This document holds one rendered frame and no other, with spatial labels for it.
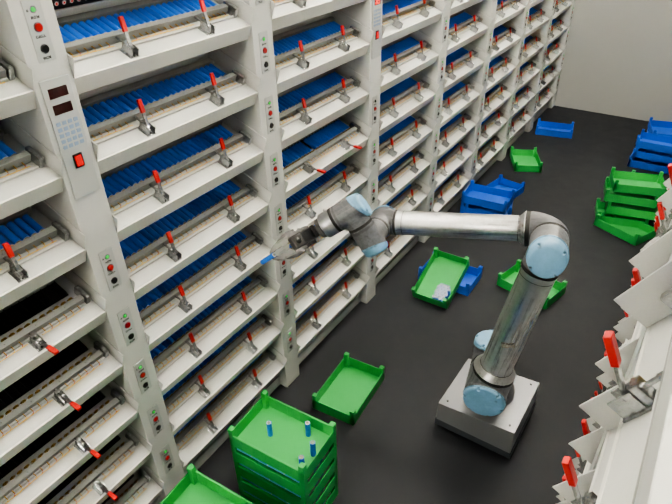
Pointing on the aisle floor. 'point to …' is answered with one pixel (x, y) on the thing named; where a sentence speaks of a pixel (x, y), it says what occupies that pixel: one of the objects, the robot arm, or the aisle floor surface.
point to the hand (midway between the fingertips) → (273, 255)
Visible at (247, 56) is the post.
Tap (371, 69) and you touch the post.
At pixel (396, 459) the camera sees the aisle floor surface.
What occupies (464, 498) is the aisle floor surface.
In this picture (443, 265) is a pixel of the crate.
